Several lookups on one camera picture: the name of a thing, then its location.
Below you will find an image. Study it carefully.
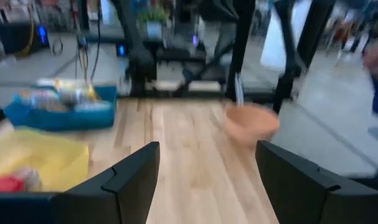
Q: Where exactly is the black metal support post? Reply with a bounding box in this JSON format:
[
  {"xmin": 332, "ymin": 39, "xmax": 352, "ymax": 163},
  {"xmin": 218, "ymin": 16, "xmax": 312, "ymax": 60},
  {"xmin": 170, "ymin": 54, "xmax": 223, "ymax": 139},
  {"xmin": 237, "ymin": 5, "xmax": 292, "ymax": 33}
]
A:
[
  {"xmin": 272, "ymin": 0, "xmax": 336, "ymax": 114},
  {"xmin": 225, "ymin": 0, "xmax": 257, "ymax": 101}
]

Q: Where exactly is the potted green plant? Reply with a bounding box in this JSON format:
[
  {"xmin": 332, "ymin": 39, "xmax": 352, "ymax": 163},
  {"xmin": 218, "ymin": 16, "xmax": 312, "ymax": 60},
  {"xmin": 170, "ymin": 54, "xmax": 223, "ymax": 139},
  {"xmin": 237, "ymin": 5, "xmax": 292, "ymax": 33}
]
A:
[{"xmin": 138, "ymin": 6, "xmax": 170, "ymax": 40}]

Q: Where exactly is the pink bowl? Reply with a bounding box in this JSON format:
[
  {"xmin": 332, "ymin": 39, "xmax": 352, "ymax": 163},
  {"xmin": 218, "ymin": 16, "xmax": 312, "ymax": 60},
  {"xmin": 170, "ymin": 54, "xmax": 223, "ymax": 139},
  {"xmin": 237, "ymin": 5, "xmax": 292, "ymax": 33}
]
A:
[{"xmin": 224, "ymin": 103, "xmax": 280, "ymax": 147}]

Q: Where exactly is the yellow translucent plastic bin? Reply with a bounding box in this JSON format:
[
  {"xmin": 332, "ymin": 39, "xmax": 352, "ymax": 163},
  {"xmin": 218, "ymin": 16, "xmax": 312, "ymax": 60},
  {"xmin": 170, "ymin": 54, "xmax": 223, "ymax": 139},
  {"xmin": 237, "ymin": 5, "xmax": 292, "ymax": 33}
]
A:
[{"xmin": 0, "ymin": 129, "xmax": 90, "ymax": 192}]

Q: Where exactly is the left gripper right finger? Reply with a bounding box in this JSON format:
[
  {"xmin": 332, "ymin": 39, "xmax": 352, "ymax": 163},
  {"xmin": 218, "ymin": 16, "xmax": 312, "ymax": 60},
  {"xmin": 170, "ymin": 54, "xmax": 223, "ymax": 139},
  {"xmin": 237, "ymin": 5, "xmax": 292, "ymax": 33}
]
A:
[{"xmin": 255, "ymin": 139, "xmax": 378, "ymax": 224}]

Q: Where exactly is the blue plastic bin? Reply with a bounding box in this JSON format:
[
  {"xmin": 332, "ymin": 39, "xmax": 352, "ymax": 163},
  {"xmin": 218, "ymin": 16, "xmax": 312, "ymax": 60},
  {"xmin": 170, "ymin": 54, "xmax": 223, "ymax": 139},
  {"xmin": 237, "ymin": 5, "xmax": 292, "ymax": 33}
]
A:
[{"xmin": 3, "ymin": 84, "xmax": 118, "ymax": 132}]

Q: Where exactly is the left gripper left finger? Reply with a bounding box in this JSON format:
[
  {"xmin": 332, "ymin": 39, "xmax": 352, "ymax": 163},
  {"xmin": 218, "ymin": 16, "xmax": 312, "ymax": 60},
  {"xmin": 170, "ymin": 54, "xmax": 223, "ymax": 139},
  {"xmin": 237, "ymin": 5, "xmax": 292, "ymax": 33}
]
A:
[{"xmin": 0, "ymin": 141, "xmax": 161, "ymax": 224}]

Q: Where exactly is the smoked paprika tin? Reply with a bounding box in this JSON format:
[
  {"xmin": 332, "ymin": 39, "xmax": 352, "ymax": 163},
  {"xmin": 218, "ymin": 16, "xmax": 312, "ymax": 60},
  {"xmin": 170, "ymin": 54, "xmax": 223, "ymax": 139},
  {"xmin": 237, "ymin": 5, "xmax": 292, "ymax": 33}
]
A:
[{"xmin": 0, "ymin": 175, "xmax": 25, "ymax": 192}]

